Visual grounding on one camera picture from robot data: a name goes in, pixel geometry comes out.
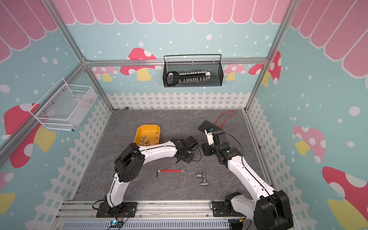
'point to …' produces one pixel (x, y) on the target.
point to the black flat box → (206, 124)
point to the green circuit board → (114, 223)
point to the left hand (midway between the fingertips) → (187, 158)
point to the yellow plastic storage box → (147, 135)
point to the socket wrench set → (173, 78)
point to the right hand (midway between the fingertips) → (206, 144)
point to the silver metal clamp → (202, 175)
